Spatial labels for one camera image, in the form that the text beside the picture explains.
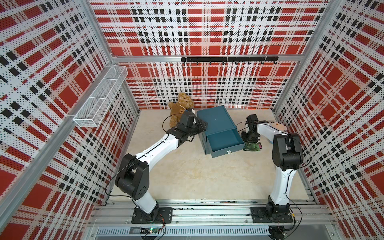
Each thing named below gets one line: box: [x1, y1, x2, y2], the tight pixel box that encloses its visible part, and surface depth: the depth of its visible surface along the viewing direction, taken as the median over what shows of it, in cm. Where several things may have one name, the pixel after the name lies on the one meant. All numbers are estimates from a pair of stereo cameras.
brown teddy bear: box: [168, 92, 194, 128], surface depth 113 cm
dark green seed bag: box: [243, 142, 261, 152], surface depth 100 cm
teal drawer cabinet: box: [197, 105, 245, 153], surface depth 86 cm
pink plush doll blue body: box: [270, 121, 288, 132], surface depth 103 cm
